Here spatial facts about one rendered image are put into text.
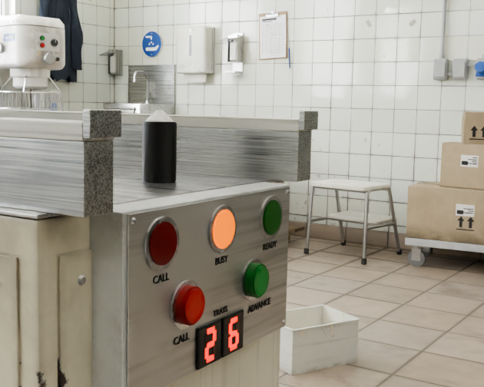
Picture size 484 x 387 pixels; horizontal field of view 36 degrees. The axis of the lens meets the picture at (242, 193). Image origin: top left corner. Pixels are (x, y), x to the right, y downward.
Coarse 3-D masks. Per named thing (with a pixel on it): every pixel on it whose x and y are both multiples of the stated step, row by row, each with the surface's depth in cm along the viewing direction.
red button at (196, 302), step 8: (184, 288) 56; (192, 288) 56; (200, 288) 57; (184, 296) 56; (192, 296) 56; (200, 296) 57; (176, 304) 56; (184, 304) 56; (192, 304) 56; (200, 304) 57; (176, 312) 56; (184, 312) 56; (192, 312) 56; (200, 312) 57; (184, 320) 56; (192, 320) 56
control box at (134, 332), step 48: (240, 192) 63; (288, 192) 70; (96, 240) 52; (144, 240) 52; (192, 240) 57; (240, 240) 63; (96, 288) 52; (144, 288) 53; (240, 288) 64; (96, 336) 53; (144, 336) 53; (192, 336) 58; (240, 336) 64; (96, 384) 53; (144, 384) 54
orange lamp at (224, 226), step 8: (224, 216) 60; (232, 216) 61; (216, 224) 59; (224, 224) 60; (232, 224) 61; (216, 232) 59; (224, 232) 61; (232, 232) 62; (216, 240) 60; (224, 240) 61
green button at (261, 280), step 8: (256, 264) 65; (248, 272) 64; (256, 272) 64; (264, 272) 65; (248, 280) 64; (256, 280) 64; (264, 280) 65; (248, 288) 64; (256, 288) 64; (264, 288) 66; (256, 296) 65
